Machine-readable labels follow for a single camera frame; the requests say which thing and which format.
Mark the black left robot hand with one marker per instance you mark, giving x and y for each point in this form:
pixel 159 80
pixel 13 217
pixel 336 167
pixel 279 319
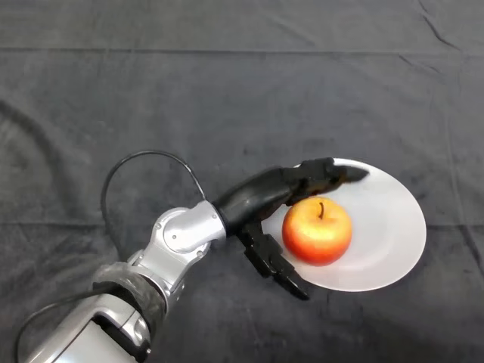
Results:
pixel 253 196

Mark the red yellow apple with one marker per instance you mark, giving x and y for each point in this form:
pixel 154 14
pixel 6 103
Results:
pixel 317 234

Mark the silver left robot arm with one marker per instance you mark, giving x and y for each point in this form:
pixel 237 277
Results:
pixel 151 264

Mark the white round plate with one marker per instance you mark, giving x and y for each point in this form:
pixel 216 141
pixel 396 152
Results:
pixel 382 234

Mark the black cloth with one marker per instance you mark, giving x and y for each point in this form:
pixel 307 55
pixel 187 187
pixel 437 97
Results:
pixel 151 75

